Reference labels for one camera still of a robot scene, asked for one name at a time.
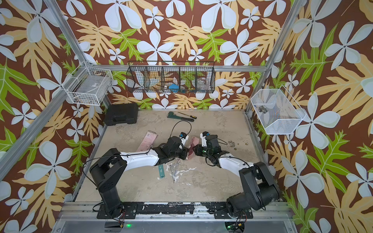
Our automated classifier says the pink ruler set pouch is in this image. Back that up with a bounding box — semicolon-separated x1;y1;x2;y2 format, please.
137;131;158;152

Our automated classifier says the clear triangle ruler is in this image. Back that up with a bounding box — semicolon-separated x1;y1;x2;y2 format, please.
170;163;180;183

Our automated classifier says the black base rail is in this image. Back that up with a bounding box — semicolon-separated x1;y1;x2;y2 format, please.
94;202;253;220

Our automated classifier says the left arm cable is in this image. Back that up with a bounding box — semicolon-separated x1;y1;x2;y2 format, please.
169;120;193;139

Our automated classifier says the black plastic tool case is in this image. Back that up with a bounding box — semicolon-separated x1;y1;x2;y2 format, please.
104;103;139;126

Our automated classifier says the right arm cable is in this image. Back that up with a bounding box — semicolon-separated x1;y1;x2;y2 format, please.
203;138;229;168

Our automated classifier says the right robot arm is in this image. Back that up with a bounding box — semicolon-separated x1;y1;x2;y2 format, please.
193;132;281;217

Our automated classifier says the green pipe wrench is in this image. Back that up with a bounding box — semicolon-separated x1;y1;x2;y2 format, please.
167;112;194;122

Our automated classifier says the white wire basket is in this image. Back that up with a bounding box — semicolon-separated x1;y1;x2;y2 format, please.
64;62;113;106

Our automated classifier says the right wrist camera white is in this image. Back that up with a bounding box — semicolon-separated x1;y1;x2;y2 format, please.
200;131;210;147

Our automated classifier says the black wire basket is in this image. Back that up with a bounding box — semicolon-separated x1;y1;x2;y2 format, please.
125;61;216;93

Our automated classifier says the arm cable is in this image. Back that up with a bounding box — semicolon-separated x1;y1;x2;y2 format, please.
203;138;229;168
169;120;193;139

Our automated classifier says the small dark object in basket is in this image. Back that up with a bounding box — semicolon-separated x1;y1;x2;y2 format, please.
258;106;268;114

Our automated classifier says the yellow black screwdriver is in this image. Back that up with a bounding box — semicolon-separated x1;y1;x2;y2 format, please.
178;112;197;119

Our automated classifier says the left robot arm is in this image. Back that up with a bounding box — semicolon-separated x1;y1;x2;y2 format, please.
89;135;188;220

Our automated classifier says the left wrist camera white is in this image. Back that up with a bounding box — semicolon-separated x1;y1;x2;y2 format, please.
179;132;189;146

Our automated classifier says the blue object in basket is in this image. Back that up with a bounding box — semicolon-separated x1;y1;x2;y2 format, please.
169;83;180;93

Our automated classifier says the teal straight ruler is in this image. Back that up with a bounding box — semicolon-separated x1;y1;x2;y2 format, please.
158;165;165;179

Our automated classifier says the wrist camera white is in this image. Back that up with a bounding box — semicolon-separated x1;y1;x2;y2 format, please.
200;131;210;147
179;132;189;146

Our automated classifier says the white mesh basket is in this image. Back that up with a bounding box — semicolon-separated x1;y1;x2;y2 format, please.
251;86;306;135

